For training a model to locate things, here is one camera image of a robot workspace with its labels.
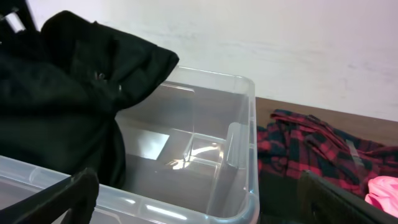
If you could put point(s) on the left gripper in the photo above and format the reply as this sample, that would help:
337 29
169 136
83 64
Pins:
17 21

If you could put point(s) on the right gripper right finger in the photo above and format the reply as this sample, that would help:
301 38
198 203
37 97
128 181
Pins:
321 202

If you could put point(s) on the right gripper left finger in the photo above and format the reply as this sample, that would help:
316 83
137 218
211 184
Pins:
74 198

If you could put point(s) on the large black garment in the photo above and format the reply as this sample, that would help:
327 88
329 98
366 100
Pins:
62 86

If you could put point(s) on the black garment right side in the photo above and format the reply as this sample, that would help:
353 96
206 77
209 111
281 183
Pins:
278 200

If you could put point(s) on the pink folded garment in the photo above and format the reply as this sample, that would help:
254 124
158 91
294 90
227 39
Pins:
383 194

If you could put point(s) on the red plaid flannel shirt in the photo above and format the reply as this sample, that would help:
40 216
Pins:
295 142

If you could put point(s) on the white label in bin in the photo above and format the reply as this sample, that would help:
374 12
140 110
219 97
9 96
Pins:
143 143

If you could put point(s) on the clear plastic storage bin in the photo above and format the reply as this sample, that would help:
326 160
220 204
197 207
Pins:
207 171

